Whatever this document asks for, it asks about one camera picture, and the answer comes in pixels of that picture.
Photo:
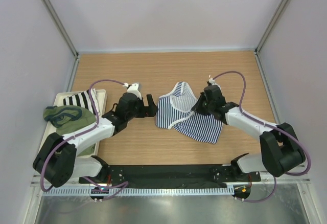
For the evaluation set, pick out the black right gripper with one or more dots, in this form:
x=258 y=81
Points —
x=197 y=107

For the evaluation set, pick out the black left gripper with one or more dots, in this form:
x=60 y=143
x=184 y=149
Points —
x=150 y=110

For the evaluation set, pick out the blue white striped tank top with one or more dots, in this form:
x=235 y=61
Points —
x=175 y=112

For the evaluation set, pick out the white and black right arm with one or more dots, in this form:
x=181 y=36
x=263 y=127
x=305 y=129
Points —
x=280 y=148

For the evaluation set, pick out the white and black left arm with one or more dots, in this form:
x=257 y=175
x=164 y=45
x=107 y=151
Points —
x=58 y=160

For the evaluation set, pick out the black white striped tank top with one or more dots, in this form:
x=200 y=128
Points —
x=82 y=99

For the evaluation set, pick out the olive green tank top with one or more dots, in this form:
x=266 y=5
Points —
x=68 y=118

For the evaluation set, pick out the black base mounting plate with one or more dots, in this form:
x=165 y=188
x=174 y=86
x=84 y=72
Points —
x=199 y=176

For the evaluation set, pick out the white plastic tray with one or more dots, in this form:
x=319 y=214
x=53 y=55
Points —
x=102 y=99

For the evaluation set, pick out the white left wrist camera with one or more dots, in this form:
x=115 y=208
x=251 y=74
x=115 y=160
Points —
x=135 y=89

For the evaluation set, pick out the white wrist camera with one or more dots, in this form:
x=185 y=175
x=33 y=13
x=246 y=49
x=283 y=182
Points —
x=135 y=89
x=211 y=81

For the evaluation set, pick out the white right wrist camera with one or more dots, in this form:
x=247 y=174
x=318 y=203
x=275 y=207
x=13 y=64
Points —
x=211 y=81

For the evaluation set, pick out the white slotted cable duct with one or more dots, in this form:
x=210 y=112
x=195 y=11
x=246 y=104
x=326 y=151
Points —
x=92 y=191

